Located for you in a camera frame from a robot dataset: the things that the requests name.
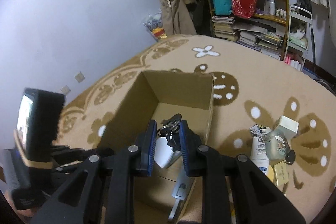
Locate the white tube with blue text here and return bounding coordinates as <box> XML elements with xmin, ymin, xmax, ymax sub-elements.
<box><xmin>250</xmin><ymin>127</ymin><xmax>271</xmax><ymax>175</ymax></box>

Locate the yellow oval case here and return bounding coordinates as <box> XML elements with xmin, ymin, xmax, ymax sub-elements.
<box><xmin>266</xmin><ymin>165</ymin><xmax>274</xmax><ymax>182</ymax></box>

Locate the light blue stick device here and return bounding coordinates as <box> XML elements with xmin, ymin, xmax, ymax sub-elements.
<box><xmin>168</xmin><ymin>167</ymin><xmax>195</xmax><ymax>223</ymax></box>

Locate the gold NFC card tag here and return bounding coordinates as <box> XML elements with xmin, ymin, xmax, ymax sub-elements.
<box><xmin>273</xmin><ymin>161</ymin><xmax>289</xmax><ymax>186</ymax></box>

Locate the green cartoon earbud case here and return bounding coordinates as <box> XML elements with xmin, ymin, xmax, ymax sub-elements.
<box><xmin>265</xmin><ymin>130</ymin><xmax>290</xmax><ymax>160</ymax></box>

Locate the black car key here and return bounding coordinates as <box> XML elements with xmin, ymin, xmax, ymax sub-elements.
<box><xmin>284</xmin><ymin>150</ymin><xmax>296</xmax><ymax>165</ymax></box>

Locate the white charger plug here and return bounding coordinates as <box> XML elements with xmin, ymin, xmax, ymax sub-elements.
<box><xmin>274</xmin><ymin>116</ymin><xmax>299</xmax><ymax>140</ymax></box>

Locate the brown cardboard box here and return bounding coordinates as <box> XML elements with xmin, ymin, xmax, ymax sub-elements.
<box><xmin>98</xmin><ymin>71</ymin><xmax>214</xmax><ymax>223</ymax></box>

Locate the key bunch with rings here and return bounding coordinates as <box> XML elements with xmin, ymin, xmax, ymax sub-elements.
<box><xmin>157</xmin><ymin>113</ymin><xmax>182</xmax><ymax>151</ymax></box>

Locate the phone mounted on gripper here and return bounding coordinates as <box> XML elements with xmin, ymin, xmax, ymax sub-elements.
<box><xmin>14</xmin><ymin>88</ymin><xmax>66</xmax><ymax>169</ymax></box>

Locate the stack of books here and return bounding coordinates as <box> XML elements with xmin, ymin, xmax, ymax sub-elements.
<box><xmin>211</xmin><ymin>16</ymin><xmax>239</xmax><ymax>42</ymax></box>

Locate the plastic bag of toys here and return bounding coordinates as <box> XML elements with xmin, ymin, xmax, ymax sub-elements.
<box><xmin>143</xmin><ymin>13</ymin><xmax>167</xmax><ymax>41</ymax></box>

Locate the beige trench coat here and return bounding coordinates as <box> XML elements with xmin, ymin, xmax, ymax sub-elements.
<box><xmin>159</xmin><ymin>0</ymin><xmax>197</xmax><ymax>36</ymax></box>

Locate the wooden bookshelf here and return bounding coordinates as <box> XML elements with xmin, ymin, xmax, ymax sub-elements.
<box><xmin>207</xmin><ymin>0</ymin><xmax>289</xmax><ymax>60</ymax></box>

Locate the white rolling cart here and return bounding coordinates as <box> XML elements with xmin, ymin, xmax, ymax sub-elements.
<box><xmin>284</xmin><ymin>5</ymin><xmax>313</xmax><ymax>71</ymax></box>

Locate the cartoon dog keychain charm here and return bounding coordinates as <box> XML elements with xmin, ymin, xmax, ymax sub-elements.
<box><xmin>249</xmin><ymin>124</ymin><xmax>267</xmax><ymax>138</ymax></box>

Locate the wall socket plate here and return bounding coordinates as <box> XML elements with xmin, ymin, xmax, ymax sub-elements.
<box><xmin>75</xmin><ymin>72</ymin><xmax>85</xmax><ymax>83</ymax></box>
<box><xmin>60</xmin><ymin>85</ymin><xmax>71</xmax><ymax>95</ymax></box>

